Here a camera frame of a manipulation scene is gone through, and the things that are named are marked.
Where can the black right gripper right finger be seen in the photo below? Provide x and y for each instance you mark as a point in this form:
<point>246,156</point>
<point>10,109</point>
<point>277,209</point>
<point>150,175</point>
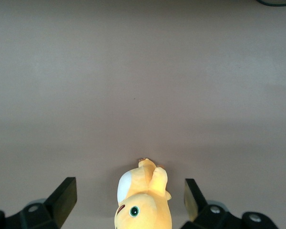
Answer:
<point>195,200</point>

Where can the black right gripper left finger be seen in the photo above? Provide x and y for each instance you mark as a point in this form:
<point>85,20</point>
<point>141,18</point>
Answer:
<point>62,202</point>

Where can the yellow plush toy animal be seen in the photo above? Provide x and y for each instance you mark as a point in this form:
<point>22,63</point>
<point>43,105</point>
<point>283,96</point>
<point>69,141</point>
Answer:
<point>143,205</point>

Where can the dark round rimmed object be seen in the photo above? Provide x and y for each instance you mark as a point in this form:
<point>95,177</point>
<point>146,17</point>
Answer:
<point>276,2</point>

